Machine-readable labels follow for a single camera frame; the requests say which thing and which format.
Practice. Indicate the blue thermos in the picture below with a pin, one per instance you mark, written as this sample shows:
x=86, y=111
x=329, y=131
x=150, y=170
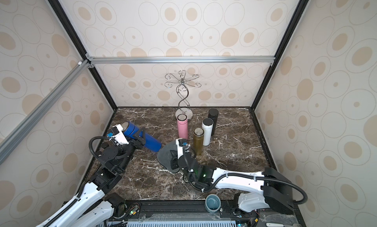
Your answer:
x=131, y=131

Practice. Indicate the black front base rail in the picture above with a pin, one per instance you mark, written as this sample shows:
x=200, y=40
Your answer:
x=122, y=213

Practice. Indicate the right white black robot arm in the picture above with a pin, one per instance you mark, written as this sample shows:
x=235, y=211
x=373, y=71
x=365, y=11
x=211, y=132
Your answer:
x=267, y=189

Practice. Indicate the grey wiping cloth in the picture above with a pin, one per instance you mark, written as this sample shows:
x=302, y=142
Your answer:
x=168, y=157

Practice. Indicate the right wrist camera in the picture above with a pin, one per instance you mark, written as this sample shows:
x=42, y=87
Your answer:
x=182, y=146

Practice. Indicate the pink thermos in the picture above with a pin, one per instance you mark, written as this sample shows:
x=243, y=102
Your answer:
x=182, y=125

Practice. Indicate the left diagonal aluminium rail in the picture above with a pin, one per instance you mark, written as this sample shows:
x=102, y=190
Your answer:
x=11, y=142

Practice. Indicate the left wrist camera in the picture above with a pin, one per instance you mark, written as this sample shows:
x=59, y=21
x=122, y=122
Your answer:
x=117, y=136

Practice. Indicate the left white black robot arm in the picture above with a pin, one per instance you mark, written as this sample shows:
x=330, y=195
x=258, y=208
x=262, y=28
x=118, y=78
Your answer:
x=114, y=161

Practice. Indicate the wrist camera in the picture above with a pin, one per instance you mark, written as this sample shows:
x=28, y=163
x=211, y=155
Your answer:
x=117, y=136
x=182, y=146

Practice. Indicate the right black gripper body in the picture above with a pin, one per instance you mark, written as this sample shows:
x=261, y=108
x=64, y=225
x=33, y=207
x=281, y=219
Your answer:
x=182, y=156

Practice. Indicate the silver wire cup stand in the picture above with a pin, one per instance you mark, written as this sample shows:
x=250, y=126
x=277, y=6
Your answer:
x=183, y=81

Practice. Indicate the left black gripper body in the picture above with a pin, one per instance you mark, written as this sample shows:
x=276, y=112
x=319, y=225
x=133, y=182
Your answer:
x=128, y=151

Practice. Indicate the teal ceramic mug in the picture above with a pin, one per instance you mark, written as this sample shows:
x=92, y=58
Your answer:
x=212, y=203

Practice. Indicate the white thermos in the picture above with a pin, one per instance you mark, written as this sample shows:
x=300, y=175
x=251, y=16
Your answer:
x=207, y=126

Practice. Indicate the black thermos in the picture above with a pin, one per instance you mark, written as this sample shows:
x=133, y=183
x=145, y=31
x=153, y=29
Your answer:
x=213, y=114

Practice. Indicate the gold thermos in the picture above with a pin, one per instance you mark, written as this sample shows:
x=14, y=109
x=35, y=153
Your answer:
x=198, y=138

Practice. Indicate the horizontal aluminium rail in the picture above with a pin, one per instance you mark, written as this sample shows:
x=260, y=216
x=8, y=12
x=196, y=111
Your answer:
x=182, y=60

